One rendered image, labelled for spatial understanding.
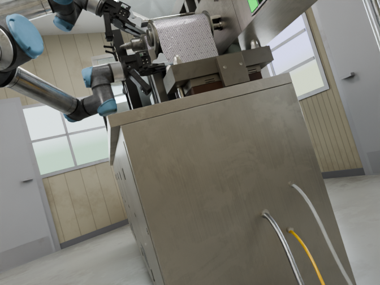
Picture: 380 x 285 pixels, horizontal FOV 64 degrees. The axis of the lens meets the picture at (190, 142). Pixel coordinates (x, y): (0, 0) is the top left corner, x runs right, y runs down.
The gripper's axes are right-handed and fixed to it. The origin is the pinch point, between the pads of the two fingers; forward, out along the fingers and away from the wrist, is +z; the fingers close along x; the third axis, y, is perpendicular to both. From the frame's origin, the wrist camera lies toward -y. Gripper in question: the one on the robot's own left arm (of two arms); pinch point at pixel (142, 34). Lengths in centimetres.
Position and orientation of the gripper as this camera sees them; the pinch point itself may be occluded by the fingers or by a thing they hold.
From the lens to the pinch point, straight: 141.4
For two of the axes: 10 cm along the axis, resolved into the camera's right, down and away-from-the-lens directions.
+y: 3.7, -9.1, 2.1
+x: -2.5, 1.2, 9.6
